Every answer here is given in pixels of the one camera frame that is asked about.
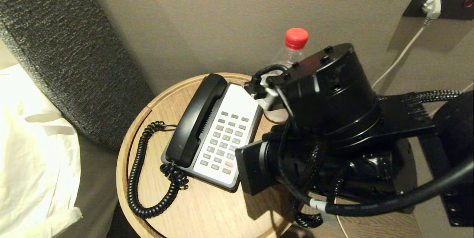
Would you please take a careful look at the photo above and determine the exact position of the clear bottle with red cap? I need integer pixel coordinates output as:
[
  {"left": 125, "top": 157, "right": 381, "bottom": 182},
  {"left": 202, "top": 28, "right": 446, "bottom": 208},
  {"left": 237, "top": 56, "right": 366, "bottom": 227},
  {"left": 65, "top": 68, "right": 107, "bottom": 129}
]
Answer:
[{"left": 264, "top": 27, "right": 310, "bottom": 124}]

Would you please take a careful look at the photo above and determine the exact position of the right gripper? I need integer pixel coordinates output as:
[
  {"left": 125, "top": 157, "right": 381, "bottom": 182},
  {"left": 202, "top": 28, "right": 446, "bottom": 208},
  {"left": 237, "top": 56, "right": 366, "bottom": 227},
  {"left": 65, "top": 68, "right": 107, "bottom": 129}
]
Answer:
[{"left": 235, "top": 127, "right": 408, "bottom": 200}]

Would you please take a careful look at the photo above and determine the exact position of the black coiled telephone cord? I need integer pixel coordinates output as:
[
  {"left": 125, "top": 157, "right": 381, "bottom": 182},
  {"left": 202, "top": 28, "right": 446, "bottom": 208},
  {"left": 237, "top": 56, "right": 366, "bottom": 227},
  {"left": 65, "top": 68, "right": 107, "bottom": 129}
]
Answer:
[{"left": 127, "top": 121, "right": 190, "bottom": 219}]

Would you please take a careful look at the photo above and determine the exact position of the black and white desk telephone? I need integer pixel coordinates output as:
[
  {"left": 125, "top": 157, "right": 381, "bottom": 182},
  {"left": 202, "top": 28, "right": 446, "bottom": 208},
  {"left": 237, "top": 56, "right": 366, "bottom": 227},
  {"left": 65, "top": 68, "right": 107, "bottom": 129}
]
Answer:
[{"left": 161, "top": 82, "right": 264, "bottom": 193}]

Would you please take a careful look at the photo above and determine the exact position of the white power plug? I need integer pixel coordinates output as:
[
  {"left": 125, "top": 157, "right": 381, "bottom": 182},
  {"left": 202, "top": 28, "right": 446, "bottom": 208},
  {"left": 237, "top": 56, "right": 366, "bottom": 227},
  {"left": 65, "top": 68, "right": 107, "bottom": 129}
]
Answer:
[{"left": 422, "top": 0, "right": 443, "bottom": 24}]

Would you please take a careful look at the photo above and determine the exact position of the black telephone handset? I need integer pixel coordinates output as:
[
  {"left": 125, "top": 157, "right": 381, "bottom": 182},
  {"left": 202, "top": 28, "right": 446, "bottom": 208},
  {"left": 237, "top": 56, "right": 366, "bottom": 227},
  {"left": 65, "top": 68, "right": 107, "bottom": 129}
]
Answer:
[{"left": 165, "top": 73, "right": 228, "bottom": 168}]

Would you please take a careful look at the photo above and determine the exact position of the white power cable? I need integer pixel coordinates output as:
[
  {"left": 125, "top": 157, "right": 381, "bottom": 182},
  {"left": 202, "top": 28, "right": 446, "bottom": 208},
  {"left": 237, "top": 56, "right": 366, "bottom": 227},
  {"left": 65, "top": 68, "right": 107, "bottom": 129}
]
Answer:
[{"left": 371, "top": 18, "right": 432, "bottom": 90}]

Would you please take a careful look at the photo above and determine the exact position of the beige bed base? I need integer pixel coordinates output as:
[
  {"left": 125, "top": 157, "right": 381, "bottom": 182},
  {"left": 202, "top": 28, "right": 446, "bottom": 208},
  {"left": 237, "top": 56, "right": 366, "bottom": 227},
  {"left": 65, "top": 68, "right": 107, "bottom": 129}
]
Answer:
[{"left": 54, "top": 131, "right": 120, "bottom": 238}]

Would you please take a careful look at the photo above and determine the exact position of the white bedding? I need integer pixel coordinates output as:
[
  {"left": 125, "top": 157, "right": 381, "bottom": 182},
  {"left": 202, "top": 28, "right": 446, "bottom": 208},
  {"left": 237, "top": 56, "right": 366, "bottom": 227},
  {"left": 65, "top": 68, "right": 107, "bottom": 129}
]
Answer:
[{"left": 0, "top": 63, "right": 83, "bottom": 238}]

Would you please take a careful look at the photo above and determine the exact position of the grey fabric headboard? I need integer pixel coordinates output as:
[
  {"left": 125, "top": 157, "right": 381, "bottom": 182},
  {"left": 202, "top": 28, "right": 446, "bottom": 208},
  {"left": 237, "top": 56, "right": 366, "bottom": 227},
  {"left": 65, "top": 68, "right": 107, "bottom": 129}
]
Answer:
[{"left": 0, "top": 0, "right": 156, "bottom": 153}]

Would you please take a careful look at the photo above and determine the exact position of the round wooden side table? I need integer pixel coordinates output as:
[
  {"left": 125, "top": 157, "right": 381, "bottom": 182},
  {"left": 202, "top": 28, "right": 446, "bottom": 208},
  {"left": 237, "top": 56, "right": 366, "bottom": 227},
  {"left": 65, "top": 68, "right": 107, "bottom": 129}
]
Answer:
[{"left": 116, "top": 72, "right": 423, "bottom": 238}]

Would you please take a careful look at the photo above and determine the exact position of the black cable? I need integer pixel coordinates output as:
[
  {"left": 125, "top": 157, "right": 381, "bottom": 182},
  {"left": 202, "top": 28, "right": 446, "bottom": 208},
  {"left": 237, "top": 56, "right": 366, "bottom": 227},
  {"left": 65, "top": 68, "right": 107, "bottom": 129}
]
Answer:
[
  {"left": 253, "top": 64, "right": 289, "bottom": 83},
  {"left": 290, "top": 138, "right": 336, "bottom": 229},
  {"left": 405, "top": 90, "right": 463, "bottom": 104},
  {"left": 277, "top": 120, "right": 474, "bottom": 217}
]

